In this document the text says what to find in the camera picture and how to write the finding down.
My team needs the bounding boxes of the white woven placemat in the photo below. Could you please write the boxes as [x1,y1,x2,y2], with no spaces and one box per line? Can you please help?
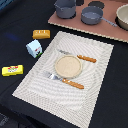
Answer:
[13,31,113,128]

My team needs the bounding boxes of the beige bowl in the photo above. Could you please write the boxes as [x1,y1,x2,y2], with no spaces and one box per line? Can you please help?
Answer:
[116,4,128,30]

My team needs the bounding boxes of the grey saucepan with handle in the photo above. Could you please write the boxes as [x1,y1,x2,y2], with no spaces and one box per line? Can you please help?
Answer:
[81,6,116,27]

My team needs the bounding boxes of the knife with orange handle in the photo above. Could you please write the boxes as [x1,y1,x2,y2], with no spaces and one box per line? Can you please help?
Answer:
[57,49,97,63]

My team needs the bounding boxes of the brown wooden tray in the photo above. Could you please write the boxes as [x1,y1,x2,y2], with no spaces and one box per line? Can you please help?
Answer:
[48,0,128,42]

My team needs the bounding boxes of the fork with orange handle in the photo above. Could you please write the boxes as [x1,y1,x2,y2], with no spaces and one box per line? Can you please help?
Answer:
[43,71,84,89]

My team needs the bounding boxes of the orange bread loaf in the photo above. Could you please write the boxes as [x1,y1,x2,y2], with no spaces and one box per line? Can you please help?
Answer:
[33,30,50,39]

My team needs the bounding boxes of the yellow butter box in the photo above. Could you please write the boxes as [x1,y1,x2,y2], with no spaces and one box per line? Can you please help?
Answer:
[2,65,24,76]

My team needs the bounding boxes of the grey pot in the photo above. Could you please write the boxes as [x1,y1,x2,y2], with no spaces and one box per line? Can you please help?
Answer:
[54,0,76,19]

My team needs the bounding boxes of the round beige plate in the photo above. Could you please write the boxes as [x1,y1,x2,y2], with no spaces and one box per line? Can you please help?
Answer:
[55,55,82,78]

